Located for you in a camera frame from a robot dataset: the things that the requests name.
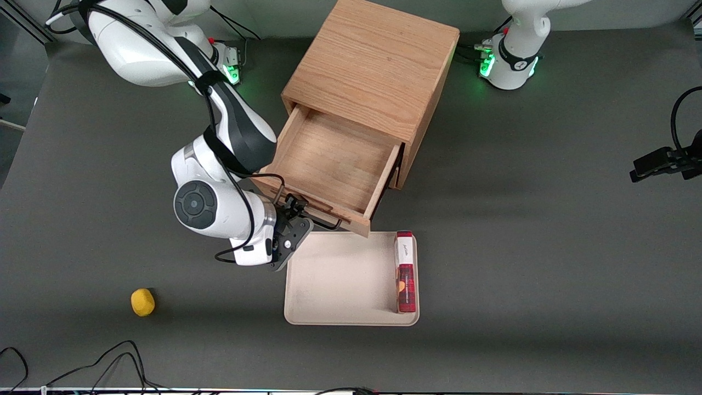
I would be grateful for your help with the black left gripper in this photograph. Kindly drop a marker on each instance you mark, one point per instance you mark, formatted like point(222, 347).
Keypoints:
point(696, 146)

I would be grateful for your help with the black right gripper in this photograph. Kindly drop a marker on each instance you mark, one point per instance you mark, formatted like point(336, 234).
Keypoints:
point(288, 210)

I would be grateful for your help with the wooden drawer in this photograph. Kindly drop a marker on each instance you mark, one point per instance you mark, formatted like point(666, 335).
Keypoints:
point(334, 159)
point(394, 179)

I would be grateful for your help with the wooden drawer cabinet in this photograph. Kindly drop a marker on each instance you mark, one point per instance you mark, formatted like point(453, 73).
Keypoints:
point(373, 60)

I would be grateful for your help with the beige plastic tray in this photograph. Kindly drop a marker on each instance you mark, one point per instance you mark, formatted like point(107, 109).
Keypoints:
point(340, 280)

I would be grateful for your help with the red and white carton box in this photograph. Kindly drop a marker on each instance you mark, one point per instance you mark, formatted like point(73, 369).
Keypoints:
point(406, 285)

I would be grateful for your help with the yellow lemon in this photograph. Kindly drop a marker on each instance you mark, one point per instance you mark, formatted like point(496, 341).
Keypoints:
point(142, 303)

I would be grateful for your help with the aluminium frame rail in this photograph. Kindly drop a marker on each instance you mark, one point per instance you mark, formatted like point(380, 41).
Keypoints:
point(33, 27)

